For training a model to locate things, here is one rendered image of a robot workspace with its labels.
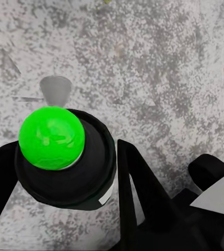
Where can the insectifuge atomizer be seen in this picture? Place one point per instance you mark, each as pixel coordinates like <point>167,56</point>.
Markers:
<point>65,158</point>

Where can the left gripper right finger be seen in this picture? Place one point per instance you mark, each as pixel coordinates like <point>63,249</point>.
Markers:
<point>168,229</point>

